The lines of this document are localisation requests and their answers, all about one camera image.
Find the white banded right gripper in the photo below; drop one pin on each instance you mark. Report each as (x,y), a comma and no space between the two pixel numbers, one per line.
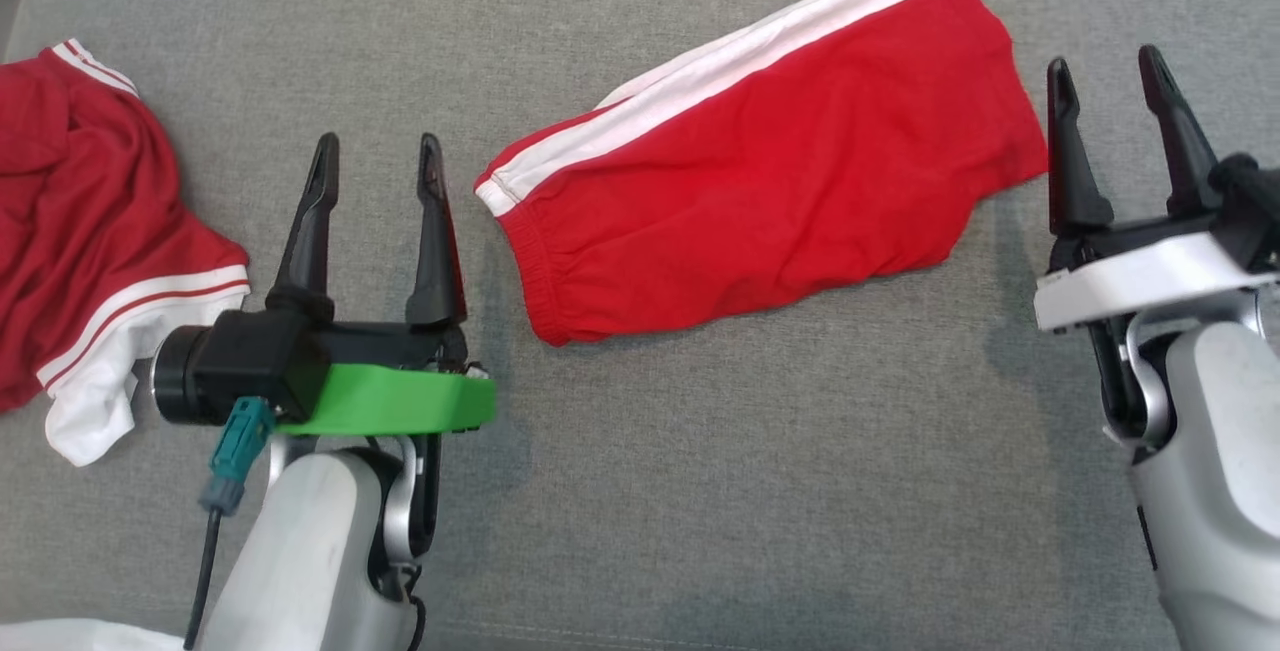
(1140,281)

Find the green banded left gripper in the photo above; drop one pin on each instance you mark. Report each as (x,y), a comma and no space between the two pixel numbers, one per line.
(400,401)

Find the red white basketball jersey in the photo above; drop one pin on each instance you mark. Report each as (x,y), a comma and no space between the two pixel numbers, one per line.
(80,211)

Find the red shorts with white stripe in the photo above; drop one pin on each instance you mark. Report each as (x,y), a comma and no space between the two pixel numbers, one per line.
(760,181)

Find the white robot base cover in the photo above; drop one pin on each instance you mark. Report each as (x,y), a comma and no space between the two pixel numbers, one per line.
(70,638)

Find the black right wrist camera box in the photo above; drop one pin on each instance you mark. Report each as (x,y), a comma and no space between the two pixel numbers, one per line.
(1250,206)

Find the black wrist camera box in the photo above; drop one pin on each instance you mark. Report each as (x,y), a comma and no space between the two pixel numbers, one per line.
(260,361)
(1250,206)

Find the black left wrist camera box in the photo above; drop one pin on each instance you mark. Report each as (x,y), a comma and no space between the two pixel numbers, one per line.
(260,361)

